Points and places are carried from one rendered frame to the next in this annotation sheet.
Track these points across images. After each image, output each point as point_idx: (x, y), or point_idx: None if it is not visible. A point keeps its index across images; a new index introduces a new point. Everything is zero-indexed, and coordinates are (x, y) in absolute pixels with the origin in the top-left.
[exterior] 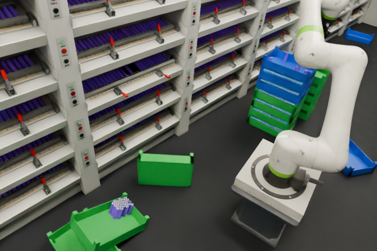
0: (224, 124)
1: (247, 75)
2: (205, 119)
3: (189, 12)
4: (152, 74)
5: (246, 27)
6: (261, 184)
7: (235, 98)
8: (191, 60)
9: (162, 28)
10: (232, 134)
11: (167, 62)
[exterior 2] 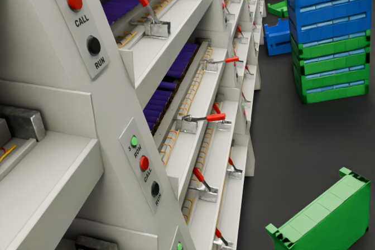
0: (283, 123)
1: (255, 52)
2: (255, 133)
3: None
4: (203, 73)
5: None
6: None
7: (256, 92)
8: (227, 31)
9: None
10: (309, 125)
11: (202, 48)
